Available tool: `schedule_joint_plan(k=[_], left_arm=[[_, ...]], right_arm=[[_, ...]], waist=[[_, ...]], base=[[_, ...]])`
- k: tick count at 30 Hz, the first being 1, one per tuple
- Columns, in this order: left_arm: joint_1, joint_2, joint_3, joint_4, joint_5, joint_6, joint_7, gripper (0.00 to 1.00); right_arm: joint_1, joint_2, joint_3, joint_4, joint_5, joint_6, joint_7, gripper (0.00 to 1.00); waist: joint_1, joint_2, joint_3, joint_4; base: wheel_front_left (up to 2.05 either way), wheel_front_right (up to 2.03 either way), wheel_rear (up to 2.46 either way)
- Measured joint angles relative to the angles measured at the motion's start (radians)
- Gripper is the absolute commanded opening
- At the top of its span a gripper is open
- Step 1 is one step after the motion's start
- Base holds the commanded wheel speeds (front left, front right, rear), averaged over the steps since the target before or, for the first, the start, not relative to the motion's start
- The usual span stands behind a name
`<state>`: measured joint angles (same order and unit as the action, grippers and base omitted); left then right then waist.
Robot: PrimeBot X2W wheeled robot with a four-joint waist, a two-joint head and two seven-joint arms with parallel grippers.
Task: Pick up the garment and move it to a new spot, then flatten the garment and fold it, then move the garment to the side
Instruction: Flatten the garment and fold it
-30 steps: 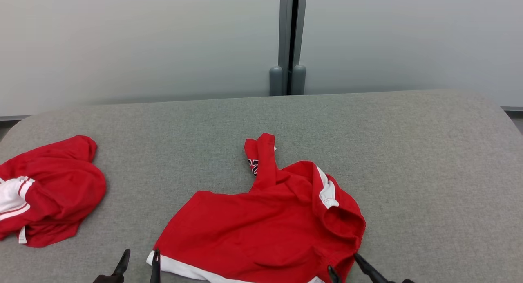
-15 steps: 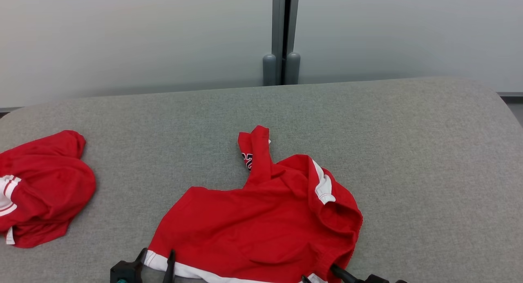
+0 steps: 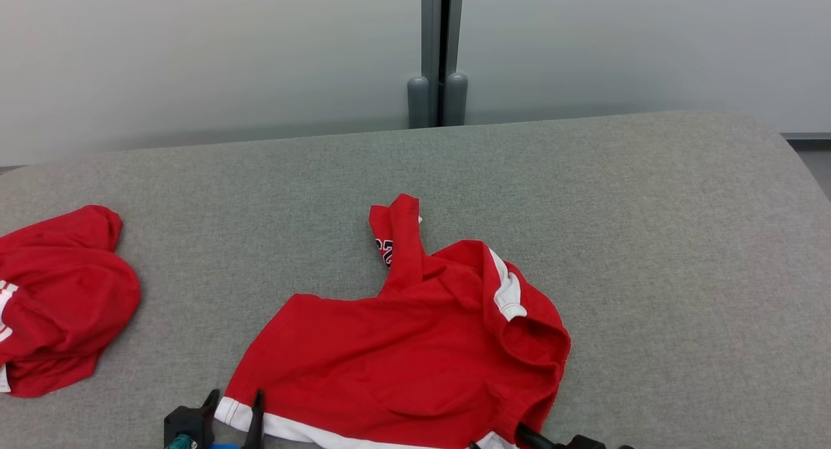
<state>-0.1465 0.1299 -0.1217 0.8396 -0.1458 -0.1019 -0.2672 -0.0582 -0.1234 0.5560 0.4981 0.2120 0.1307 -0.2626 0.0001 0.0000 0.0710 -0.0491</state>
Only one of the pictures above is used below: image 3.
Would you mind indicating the teal left wrist camera connector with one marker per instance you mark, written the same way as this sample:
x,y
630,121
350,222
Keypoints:
x,y
180,442

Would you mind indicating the grey wall baseboard strip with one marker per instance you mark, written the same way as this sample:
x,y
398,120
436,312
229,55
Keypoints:
x,y
10,169
808,136

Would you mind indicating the grey metal partition frame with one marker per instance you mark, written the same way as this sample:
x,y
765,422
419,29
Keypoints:
x,y
430,34

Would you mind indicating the grey cylindrical post bumper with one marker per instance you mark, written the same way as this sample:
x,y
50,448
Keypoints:
x,y
456,102
418,105

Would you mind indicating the grey fabric padded surface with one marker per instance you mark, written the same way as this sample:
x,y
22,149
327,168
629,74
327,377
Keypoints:
x,y
617,209

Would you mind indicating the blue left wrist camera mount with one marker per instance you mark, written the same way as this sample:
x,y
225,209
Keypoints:
x,y
226,446

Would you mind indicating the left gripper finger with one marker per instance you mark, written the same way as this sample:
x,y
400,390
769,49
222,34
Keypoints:
x,y
211,410
256,423

